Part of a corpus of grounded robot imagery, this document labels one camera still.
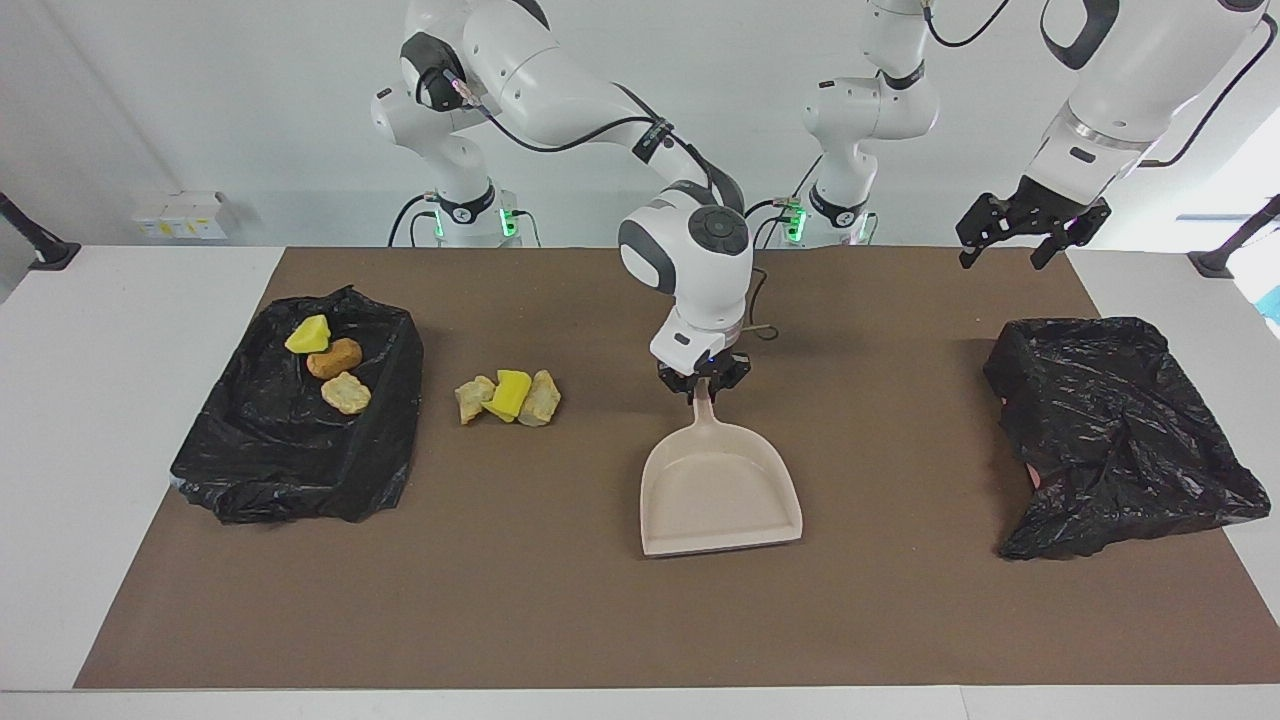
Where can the pale beige sponge piece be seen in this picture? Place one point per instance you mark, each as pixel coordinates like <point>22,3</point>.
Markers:
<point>346,394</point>

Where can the blue object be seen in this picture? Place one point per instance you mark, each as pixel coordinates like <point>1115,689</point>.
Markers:
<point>1273,305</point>

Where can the black clamp stand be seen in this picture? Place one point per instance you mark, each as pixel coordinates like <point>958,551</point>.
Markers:
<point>1215,262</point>
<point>45,250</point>

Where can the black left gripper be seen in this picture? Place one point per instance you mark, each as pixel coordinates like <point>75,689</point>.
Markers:
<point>1050,212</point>

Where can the white wall socket box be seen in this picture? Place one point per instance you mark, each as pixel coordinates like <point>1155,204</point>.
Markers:
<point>180,215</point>

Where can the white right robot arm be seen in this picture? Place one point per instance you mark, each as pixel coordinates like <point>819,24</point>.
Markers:
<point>690,270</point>

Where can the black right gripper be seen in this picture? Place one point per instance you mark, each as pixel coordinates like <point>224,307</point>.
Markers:
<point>705,375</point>

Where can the box-shaped bin with black bag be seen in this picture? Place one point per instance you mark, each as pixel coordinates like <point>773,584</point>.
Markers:
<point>280,470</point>

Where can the brown sponge piece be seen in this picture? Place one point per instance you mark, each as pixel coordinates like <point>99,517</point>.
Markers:
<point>335,358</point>

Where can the notched yellow sponge piece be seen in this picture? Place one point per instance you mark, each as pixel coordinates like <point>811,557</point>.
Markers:
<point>308,336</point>

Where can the pale orange sponge piece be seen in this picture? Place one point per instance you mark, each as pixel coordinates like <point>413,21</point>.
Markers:
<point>473,398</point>

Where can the pale greenish sponge piece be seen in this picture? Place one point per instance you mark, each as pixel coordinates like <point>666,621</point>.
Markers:
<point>542,400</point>

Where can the beige plastic dustpan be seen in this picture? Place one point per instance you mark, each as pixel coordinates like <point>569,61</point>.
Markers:
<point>715,500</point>

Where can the crumpled black bag lined bin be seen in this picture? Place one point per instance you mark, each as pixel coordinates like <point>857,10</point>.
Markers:
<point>1100,440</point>

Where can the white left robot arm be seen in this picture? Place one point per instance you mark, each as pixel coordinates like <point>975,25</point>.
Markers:
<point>870,105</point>

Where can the brown table mat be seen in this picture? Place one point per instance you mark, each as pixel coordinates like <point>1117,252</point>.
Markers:
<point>600,620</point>

